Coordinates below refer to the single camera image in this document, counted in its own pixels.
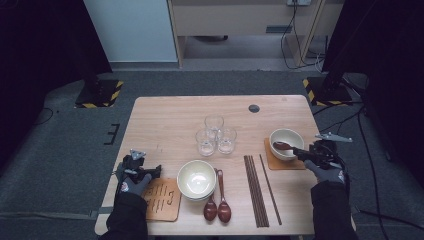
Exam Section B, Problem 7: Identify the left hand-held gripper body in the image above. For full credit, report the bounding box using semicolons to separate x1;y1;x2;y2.
115;149;148;183

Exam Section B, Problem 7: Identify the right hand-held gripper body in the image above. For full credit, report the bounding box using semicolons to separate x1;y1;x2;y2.
308;132;354;168

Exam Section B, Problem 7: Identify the cream ceramic bowl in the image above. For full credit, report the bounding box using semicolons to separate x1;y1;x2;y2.
269;128;305;162
182;194;214;202
176;159;218;198

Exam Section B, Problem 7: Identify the reddish brown wooden spoon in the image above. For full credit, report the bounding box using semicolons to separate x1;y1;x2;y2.
273;141;298;153
216;169;232;224
203;168;221;222

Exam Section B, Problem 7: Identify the dark wooden chopstick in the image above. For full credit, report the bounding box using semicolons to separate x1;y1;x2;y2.
259;154;283;226

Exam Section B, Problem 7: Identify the bundle of brown chopsticks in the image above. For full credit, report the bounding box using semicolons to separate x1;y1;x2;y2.
243;154;270;229

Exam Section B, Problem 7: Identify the person's left hand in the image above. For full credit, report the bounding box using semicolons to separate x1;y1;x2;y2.
119;173;153;198

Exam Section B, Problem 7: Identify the grey tape piece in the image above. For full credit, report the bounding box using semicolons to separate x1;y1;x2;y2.
89;206;114;219

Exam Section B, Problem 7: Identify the clear drinking glass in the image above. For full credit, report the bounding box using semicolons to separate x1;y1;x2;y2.
217;126;238;155
204;114;225;134
195;128;218;158

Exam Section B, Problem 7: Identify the black stand with striped base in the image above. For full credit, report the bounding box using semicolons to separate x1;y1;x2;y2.
74;63;125;109
302;66;354;107

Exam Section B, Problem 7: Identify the black curtain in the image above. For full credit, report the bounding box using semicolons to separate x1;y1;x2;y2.
321;0;424;188
0;0;113;168

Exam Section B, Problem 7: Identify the white cabinet panel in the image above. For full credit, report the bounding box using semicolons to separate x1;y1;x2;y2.
82;0;178;63

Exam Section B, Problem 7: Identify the beige wooden desk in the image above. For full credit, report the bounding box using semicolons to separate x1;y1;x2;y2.
166;0;344;68

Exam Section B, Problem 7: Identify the long black floor cable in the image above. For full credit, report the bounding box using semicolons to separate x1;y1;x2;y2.
357;113;390;240

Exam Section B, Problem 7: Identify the thin black floor cable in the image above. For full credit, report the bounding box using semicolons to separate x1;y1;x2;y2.
31;107;55;127

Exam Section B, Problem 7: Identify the grey drawer handle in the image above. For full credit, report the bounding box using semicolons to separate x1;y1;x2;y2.
265;25;293;34

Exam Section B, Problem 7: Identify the black power cable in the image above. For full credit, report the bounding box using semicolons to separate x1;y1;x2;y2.
279;0;323;71

